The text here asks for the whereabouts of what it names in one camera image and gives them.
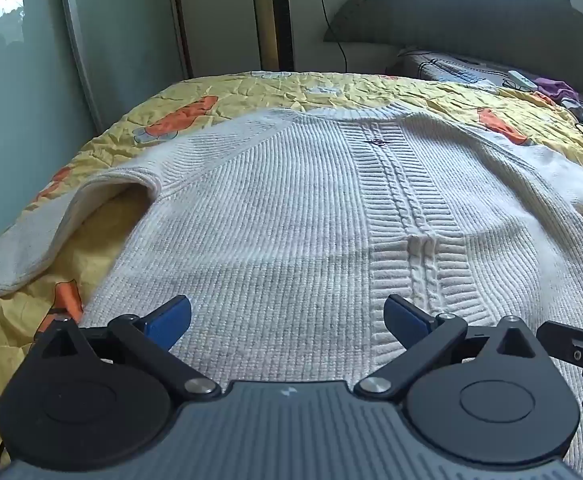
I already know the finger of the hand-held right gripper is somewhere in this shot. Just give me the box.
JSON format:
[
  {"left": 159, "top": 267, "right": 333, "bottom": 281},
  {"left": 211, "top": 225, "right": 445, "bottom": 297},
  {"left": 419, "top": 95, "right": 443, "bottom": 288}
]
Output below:
[{"left": 537, "top": 320, "right": 583, "bottom": 411}]

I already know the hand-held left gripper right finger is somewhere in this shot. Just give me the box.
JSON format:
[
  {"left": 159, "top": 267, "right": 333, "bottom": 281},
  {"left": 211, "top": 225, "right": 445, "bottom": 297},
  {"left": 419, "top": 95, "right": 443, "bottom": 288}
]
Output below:
[{"left": 352, "top": 294, "right": 547, "bottom": 402}]

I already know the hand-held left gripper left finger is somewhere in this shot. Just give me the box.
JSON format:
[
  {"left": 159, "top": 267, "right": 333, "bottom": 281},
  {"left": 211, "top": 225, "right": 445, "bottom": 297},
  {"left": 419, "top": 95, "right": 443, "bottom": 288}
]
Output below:
[{"left": 30, "top": 295, "right": 222, "bottom": 402}]

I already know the white knitted sweater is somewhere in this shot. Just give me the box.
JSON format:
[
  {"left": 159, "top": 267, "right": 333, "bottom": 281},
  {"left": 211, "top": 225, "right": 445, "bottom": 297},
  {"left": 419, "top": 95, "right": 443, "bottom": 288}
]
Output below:
[{"left": 0, "top": 102, "right": 583, "bottom": 478}]

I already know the purple cloth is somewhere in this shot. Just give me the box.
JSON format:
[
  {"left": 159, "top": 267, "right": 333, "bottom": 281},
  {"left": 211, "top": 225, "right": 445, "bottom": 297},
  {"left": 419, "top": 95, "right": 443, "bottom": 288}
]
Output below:
[{"left": 535, "top": 78, "right": 579, "bottom": 104}]

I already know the white remote control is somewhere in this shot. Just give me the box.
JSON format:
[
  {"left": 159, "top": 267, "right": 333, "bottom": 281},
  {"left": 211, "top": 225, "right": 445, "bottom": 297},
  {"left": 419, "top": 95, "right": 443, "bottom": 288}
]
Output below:
[{"left": 507, "top": 70, "right": 539, "bottom": 92}]

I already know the yellow carrot print quilt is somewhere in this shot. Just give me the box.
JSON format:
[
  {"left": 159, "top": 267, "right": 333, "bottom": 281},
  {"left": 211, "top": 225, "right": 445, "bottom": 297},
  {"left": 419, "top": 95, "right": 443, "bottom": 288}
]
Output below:
[{"left": 0, "top": 71, "right": 583, "bottom": 466}]

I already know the green glass wardrobe door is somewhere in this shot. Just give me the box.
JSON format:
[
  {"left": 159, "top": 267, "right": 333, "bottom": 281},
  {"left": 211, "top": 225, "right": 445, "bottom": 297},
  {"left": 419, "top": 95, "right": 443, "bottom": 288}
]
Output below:
[{"left": 0, "top": 0, "right": 188, "bottom": 263}]

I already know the grey padded headboard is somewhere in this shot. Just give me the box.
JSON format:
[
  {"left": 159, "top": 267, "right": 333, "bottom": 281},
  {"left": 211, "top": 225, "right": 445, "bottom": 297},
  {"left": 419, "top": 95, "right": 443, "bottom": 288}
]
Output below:
[{"left": 323, "top": 0, "right": 583, "bottom": 98}]

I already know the gold tower fan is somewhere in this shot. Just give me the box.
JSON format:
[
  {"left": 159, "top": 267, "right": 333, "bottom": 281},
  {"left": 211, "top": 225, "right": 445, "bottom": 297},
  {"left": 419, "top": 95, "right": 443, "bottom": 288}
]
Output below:
[{"left": 250, "top": 0, "right": 295, "bottom": 72}]

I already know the black power cable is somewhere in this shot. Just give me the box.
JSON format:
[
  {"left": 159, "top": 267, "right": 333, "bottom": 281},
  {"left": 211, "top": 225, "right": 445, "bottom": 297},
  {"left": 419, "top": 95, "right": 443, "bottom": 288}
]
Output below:
[{"left": 318, "top": 0, "right": 348, "bottom": 73}]

